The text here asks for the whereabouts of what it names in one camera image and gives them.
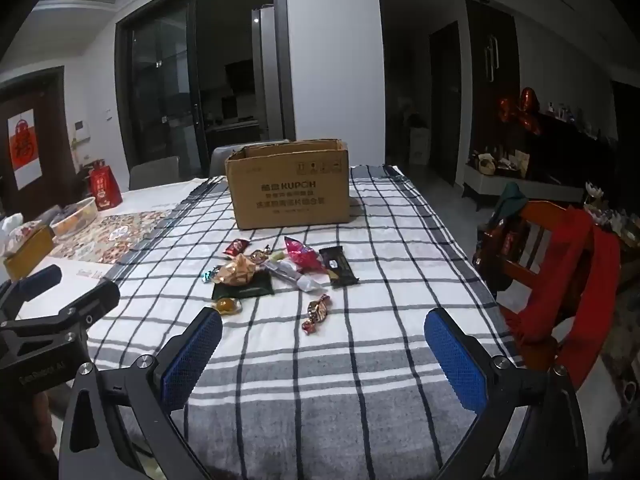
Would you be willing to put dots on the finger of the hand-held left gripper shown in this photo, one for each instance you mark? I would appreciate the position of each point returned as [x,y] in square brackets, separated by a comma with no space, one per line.
[92,302]
[39,278]

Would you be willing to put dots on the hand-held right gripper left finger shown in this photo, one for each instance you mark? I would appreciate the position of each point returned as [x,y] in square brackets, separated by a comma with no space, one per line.
[192,355]

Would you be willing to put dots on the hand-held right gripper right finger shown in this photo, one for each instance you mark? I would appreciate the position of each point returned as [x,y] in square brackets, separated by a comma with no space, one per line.
[455,360]

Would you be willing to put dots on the orange jelly candy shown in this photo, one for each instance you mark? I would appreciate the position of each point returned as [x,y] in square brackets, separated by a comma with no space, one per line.
[226,305]

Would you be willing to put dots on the blue foil-wrapped candy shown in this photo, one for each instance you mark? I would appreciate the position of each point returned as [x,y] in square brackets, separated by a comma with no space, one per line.
[206,276]

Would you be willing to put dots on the large gold foil packet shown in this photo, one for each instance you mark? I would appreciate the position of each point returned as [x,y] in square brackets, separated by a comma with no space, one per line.
[239,271]

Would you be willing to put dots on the gold twist-wrapped candy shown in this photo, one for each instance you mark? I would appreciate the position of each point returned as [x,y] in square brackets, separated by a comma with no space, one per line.
[260,255]

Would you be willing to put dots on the white and gold snack packet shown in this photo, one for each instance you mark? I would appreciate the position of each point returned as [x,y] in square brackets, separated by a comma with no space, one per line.
[295,276]

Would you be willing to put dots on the brown twist-wrapped candy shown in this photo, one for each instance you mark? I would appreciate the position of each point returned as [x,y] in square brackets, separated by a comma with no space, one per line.
[316,312]

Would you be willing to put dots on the pink snack packet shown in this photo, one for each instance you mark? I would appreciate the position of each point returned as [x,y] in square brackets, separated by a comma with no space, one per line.
[302,256]

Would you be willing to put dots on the brown cardboard box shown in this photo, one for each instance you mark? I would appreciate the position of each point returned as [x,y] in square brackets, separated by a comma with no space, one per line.
[290,195]

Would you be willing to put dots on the yellow tissue box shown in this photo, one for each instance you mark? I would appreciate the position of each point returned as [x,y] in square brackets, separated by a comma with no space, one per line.
[30,256]

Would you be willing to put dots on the clear plastic container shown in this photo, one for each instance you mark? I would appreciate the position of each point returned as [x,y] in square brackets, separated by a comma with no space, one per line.
[75,220]

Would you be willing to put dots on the patterned table mat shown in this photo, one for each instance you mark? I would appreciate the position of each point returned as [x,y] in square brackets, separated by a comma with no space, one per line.
[115,237]

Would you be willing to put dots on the dark green snack packet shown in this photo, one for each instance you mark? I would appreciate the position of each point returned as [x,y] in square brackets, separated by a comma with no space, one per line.
[250,290]

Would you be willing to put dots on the plaid white tablecloth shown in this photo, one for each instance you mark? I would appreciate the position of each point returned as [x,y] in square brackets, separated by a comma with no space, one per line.
[350,360]

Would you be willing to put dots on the red gift bag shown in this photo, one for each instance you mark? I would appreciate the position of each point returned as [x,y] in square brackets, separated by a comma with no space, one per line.
[105,187]

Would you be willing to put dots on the small red snack packet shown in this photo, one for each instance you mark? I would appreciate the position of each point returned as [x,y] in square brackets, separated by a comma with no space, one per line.
[236,247]

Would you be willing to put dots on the red door poster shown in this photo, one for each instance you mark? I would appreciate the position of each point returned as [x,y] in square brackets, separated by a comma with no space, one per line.
[22,145]

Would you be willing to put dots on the grey dining chair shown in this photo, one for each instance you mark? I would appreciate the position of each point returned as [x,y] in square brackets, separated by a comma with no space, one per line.
[220,160]
[155,172]

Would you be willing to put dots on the black cracker packet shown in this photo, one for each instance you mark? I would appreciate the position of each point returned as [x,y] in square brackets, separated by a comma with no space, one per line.
[337,266]

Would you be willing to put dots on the wooden chair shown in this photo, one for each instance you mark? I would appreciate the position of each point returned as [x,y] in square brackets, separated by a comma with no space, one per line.
[537,220]

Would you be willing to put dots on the dark wooden door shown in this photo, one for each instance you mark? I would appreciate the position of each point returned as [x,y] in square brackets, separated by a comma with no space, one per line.
[50,110]

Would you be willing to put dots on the green cloth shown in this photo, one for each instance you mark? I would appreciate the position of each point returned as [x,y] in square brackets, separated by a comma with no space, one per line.
[510,197]

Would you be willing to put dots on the white low sideboard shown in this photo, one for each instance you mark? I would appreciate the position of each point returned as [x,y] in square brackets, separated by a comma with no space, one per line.
[525,191]

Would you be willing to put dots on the sliding glass door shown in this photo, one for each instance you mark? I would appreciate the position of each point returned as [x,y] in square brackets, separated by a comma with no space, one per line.
[160,85]

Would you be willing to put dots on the dark interior door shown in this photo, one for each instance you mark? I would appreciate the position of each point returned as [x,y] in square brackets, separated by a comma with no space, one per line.
[445,110]

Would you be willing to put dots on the dark tall cabinet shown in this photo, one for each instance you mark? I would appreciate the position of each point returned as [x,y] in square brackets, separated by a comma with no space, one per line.
[492,110]

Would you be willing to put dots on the red foil balloons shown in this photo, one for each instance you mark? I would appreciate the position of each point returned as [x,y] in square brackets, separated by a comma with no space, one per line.
[527,102]

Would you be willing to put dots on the white wall intercom panel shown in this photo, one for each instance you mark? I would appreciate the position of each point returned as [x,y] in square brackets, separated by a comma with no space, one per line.
[81,130]

